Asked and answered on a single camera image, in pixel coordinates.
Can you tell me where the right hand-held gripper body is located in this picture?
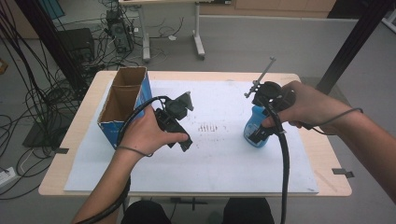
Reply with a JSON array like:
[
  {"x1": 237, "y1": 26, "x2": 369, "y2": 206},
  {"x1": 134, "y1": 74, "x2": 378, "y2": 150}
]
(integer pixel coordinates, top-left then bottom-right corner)
[{"x1": 244, "y1": 56, "x2": 297, "y2": 119}]

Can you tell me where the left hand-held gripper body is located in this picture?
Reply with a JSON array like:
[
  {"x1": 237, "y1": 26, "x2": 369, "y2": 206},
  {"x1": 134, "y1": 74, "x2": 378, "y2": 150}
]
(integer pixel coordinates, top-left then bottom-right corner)
[{"x1": 153, "y1": 91, "x2": 194, "y2": 136}]

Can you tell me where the blue plastic bottle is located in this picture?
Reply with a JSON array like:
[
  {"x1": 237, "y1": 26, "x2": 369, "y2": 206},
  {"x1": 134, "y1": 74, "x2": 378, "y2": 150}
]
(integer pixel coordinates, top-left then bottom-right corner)
[{"x1": 243, "y1": 105, "x2": 271, "y2": 148}]

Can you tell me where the blue cardboard box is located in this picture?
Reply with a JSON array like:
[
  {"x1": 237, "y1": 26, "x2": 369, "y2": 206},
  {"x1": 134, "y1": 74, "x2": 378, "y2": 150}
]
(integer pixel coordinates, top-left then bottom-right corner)
[{"x1": 97, "y1": 65, "x2": 153, "y2": 149}]

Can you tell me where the person's left hand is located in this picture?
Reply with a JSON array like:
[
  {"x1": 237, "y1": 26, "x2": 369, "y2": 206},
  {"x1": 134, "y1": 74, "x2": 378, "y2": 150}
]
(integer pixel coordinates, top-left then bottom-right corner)
[{"x1": 118, "y1": 105, "x2": 190, "y2": 158}]

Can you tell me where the person's right hand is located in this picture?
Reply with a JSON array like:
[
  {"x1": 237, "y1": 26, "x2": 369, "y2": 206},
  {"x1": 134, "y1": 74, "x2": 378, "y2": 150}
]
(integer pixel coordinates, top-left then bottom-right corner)
[{"x1": 261, "y1": 79, "x2": 354, "y2": 135}]

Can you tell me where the white table mat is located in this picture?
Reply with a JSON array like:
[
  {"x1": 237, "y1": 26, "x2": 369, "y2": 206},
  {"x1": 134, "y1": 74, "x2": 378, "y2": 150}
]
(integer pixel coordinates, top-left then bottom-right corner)
[{"x1": 64, "y1": 79, "x2": 320, "y2": 194}]

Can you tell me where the black metal crossbar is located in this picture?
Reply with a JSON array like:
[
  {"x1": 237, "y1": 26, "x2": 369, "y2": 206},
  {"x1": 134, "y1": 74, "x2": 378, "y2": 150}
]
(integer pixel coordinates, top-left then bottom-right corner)
[{"x1": 170, "y1": 197, "x2": 209, "y2": 212}]

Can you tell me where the person's left leg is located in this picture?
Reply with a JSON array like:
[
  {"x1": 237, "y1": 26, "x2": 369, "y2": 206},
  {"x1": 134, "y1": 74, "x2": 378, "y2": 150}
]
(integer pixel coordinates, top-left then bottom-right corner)
[{"x1": 120, "y1": 200, "x2": 172, "y2": 224}]

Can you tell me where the person's leg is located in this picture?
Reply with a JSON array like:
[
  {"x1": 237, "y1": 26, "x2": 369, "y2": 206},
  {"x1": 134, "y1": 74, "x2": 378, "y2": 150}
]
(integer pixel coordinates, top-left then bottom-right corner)
[
  {"x1": 120, "y1": 200, "x2": 172, "y2": 224},
  {"x1": 222, "y1": 197, "x2": 276, "y2": 224}
]

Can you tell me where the person's right leg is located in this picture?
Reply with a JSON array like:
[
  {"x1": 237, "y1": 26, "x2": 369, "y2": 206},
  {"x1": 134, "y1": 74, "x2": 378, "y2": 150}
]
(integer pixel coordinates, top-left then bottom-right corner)
[{"x1": 222, "y1": 197, "x2": 276, "y2": 224}]

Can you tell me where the black metal stand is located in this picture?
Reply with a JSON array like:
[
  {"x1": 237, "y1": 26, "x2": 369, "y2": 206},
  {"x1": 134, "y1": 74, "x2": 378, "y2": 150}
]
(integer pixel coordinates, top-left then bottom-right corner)
[
  {"x1": 316, "y1": 0, "x2": 396, "y2": 96},
  {"x1": 13, "y1": 0, "x2": 90, "y2": 94}
]

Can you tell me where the computer tower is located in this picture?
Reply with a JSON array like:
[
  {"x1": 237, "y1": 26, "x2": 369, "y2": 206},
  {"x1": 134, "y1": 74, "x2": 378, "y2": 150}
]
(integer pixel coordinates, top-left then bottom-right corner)
[{"x1": 106, "y1": 8, "x2": 134, "y2": 54}]

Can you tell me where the black box case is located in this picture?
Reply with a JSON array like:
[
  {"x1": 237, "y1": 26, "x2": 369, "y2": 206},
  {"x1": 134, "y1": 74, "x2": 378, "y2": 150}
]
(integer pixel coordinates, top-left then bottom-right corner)
[{"x1": 57, "y1": 27, "x2": 95, "y2": 63}]

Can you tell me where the black floor mat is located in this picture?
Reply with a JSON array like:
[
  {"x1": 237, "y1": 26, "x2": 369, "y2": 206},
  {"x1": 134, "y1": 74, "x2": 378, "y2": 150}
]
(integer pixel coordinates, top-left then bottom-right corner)
[{"x1": 21, "y1": 118, "x2": 74, "y2": 148}]

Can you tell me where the teal panel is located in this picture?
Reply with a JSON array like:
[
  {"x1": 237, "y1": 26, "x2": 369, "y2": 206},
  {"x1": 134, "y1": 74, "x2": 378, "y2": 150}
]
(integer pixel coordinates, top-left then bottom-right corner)
[{"x1": 38, "y1": 0, "x2": 65, "y2": 20}]

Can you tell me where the white power strip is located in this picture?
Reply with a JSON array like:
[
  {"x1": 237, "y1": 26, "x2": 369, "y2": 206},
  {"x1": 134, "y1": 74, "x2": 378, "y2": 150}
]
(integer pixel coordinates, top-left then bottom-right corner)
[{"x1": 0, "y1": 166, "x2": 17, "y2": 188}]

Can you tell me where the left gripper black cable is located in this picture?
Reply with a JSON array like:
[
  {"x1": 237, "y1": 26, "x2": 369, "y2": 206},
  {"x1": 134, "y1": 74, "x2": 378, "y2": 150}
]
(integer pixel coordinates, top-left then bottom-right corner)
[{"x1": 75, "y1": 95, "x2": 172, "y2": 224}]

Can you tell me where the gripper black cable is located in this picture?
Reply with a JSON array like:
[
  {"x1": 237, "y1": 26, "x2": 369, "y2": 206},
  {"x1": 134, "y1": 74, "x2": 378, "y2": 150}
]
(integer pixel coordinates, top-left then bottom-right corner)
[
  {"x1": 260, "y1": 96, "x2": 291, "y2": 224},
  {"x1": 75, "y1": 95, "x2": 172, "y2": 224}
]

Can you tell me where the left wrist grey cord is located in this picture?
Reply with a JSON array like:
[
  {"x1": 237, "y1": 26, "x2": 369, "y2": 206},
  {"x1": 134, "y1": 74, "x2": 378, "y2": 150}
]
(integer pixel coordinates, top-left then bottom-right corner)
[{"x1": 116, "y1": 145, "x2": 154, "y2": 158}]

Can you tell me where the wrist grey cord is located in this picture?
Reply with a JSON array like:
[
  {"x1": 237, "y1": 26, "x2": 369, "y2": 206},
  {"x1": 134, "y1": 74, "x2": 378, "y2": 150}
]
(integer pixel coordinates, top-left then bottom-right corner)
[
  {"x1": 116, "y1": 145, "x2": 154, "y2": 158},
  {"x1": 300, "y1": 107, "x2": 364, "y2": 136}
]

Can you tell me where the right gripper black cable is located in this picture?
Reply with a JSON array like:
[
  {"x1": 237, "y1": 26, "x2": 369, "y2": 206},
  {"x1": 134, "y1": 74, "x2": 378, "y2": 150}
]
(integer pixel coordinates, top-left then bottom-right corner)
[{"x1": 260, "y1": 96, "x2": 291, "y2": 224}]

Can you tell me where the right wrist grey cord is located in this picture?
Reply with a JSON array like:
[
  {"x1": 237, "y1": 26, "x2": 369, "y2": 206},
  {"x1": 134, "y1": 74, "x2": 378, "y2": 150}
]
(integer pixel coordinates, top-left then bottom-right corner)
[{"x1": 300, "y1": 107, "x2": 364, "y2": 136}]

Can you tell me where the white desk frame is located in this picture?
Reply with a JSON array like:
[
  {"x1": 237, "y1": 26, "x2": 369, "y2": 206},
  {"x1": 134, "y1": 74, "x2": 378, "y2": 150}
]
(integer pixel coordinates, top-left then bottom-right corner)
[{"x1": 119, "y1": 0, "x2": 206, "y2": 63}]

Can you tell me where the bundle of black cables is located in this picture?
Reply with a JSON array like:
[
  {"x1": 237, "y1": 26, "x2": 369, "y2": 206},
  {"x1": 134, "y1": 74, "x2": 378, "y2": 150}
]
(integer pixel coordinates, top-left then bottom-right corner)
[{"x1": 0, "y1": 0, "x2": 104, "y2": 200}]

